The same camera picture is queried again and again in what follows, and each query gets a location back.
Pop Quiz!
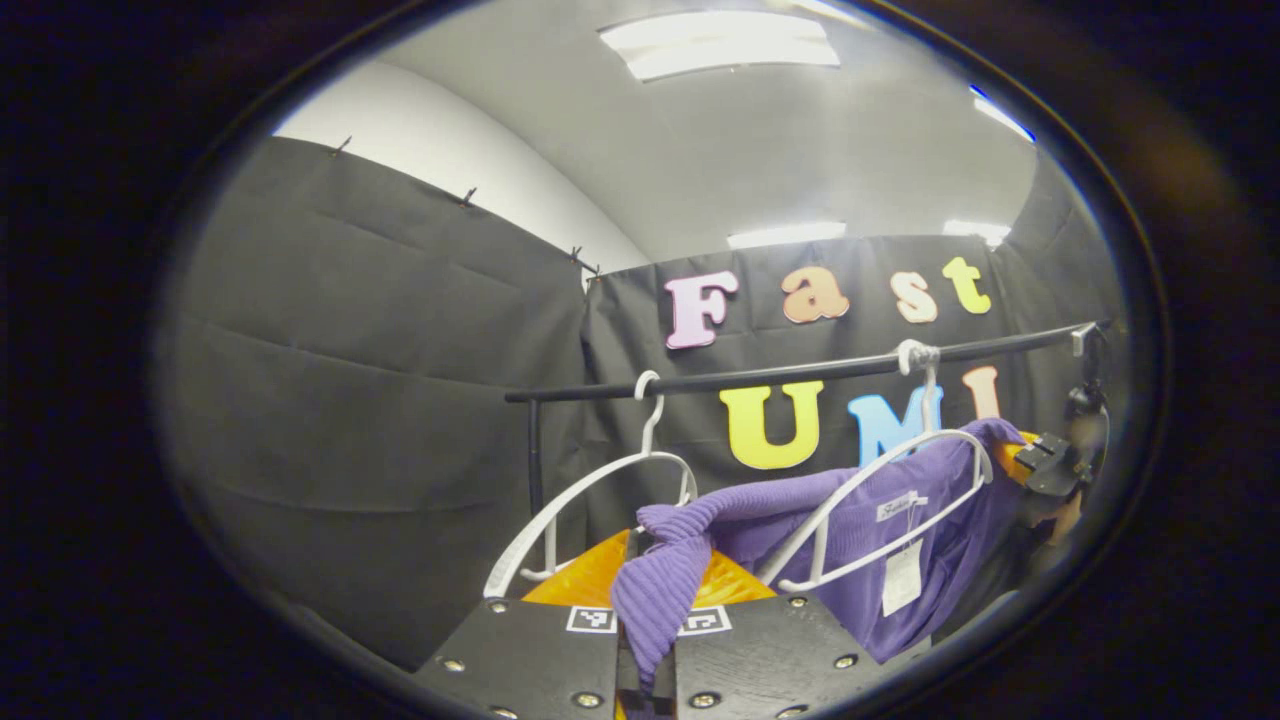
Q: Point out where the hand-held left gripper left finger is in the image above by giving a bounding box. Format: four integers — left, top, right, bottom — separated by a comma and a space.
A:
410, 528, 641, 720

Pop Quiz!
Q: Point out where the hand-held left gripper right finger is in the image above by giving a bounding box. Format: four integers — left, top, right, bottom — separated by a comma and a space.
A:
672, 548, 889, 720

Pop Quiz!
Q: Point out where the purple corduroy jacket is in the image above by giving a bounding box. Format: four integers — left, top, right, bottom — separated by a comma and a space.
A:
610, 418, 1031, 701

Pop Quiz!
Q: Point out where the white plastic hanger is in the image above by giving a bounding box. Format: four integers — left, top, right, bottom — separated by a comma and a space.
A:
484, 370, 699, 599
757, 340, 994, 594

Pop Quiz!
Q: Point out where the black metal clothes rack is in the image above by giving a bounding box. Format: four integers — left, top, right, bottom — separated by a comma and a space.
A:
503, 318, 1113, 521

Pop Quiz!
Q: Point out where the small ceiling light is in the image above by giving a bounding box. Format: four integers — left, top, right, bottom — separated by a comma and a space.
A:
942, 219, 1012, 247
968, 84, 1037, 143

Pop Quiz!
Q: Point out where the black backdrop cloth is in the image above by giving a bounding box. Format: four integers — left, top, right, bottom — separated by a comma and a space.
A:
155, 135, 1126, 671

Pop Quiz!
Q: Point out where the long ceiling light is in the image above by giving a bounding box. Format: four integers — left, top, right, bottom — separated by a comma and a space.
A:
726, 221, 848, 250

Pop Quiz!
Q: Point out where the large ceiling light panel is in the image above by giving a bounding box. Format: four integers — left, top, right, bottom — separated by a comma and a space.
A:
598, 10, 843, 83

